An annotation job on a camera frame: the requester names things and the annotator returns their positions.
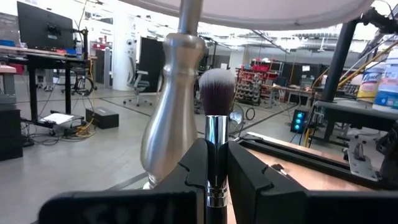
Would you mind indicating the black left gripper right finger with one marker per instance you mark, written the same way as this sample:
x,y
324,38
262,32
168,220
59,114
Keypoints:
x,y
280,208

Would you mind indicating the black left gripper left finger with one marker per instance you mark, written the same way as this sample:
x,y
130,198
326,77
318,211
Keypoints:
x,y
124,208

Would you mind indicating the slim black makeup brush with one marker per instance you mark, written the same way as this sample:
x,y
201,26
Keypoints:
x,y
280,170

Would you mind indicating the thick black brush white-tipped bristles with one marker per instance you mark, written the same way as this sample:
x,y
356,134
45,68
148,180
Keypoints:
x,y
216,130

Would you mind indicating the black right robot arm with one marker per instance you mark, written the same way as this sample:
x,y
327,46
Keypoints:
x,y
390,155

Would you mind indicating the black box with blue lights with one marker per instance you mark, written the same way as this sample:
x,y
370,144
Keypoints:
x,y
295,124

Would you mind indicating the black box on floor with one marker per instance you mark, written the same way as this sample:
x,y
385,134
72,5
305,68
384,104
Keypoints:
x,y
102,118

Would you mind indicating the grey floor fan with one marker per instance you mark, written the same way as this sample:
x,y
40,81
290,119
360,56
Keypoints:
x,y
236,118

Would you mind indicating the silver table lamp white shade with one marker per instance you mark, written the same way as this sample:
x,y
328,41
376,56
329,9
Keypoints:
x,y
174,118

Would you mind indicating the white board on floor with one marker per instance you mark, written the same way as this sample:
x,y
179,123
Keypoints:
x,y
57,118

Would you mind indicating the wooden workbench grey legs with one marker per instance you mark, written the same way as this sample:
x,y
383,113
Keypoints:
x,y
292,90

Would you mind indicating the grey cart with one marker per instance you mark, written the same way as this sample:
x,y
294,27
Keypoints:
x,y
351,113

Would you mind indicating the red shelf rack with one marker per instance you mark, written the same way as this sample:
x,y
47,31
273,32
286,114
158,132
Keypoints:
x,y
248,87

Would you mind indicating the grey office chair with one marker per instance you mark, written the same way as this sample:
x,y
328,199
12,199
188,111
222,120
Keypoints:
x,y
138,82

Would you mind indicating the black cabinet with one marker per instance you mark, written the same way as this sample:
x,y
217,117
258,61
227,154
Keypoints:
x,y
11,133

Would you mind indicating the black partition panels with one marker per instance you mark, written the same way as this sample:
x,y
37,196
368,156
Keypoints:
x,y
152,62

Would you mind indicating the white pillar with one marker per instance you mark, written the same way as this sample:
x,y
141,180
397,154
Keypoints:
x,y
124,56

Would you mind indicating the yellow-label wipes canister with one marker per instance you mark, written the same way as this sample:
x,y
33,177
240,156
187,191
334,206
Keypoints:
x,y
368,84

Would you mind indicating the blue-label wipes canister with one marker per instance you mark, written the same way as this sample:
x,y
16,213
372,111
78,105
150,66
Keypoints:
x,y
388,90

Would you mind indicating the black-legged desk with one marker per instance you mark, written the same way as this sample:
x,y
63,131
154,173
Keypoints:
x,y
46,53

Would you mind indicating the black monitor on stand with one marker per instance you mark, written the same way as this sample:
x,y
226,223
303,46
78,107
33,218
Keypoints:
x,y
43,28

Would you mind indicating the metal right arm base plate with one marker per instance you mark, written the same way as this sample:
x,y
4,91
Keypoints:
x,y
363,168

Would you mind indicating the black stand post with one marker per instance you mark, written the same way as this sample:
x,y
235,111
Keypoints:
x,y
339,62

